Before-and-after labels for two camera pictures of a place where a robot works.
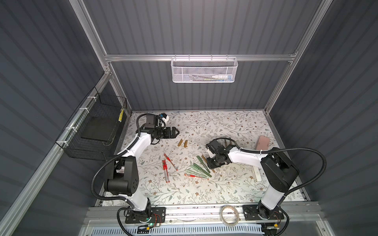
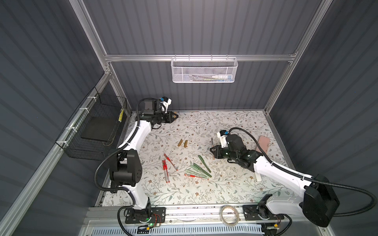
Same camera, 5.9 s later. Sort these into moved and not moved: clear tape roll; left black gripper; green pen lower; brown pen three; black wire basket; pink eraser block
Moved: brown pen three; left black gripper
Not moved: pink eraser block; green pen lower; black wire basket; clear tape roll
